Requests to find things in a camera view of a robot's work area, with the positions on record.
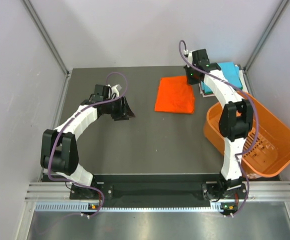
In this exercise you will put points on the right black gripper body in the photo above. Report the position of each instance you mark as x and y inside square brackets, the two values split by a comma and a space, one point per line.
[191, 76]

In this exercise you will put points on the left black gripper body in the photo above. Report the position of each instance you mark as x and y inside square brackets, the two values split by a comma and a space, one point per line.
[115, 109]

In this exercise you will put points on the orange t shirt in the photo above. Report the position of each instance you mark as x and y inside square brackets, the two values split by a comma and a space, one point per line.
[175, 96]

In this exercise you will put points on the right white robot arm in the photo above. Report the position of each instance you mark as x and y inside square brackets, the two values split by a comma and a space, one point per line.
[236, 120]

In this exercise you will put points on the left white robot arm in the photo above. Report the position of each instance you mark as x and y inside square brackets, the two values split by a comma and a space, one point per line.
[59, 151]

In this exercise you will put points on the folded green t shirt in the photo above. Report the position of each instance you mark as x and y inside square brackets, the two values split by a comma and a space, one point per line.
[207, 91]

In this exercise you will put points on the folded cyan t shirt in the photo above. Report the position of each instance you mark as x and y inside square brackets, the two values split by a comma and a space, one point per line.
[230, 74]

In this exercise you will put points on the folded white t shirt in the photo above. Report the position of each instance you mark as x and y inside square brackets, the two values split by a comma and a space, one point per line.
[241, 78]

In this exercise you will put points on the orange plastic basket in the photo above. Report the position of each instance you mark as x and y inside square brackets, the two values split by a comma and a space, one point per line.
[271, 153]

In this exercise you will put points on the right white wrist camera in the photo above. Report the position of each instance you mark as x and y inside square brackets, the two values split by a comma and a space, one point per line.
[188, 55]

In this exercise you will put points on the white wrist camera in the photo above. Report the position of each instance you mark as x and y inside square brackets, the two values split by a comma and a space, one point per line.
[114, 91]
[188, 55]

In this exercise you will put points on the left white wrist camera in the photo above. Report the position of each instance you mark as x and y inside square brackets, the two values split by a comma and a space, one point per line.
[114, 91]

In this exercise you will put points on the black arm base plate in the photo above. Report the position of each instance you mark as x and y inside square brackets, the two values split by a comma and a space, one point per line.
[164, 190]

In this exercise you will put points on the aluminium frame rail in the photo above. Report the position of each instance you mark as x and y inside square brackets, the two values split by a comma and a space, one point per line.
[45, 35]

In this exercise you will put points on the grey slotted cable duct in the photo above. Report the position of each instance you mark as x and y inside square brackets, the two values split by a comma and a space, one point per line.
[91, 208]

